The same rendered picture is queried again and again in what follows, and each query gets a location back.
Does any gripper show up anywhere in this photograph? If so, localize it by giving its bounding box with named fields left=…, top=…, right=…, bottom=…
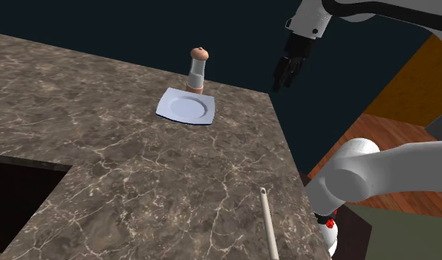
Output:
left=272, top=32, right=316, bottom=93

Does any wooden glass pepper grinder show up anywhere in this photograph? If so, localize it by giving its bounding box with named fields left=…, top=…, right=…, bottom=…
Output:
left=186, top=47, right=210, bottom=95

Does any white square plate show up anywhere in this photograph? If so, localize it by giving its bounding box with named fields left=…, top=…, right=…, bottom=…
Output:
left=155, top=87, right=216, bottom=126

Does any beige long utensil handle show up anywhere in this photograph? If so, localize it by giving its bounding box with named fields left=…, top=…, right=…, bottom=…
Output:
left=259, top=187, right=280, bottom=260

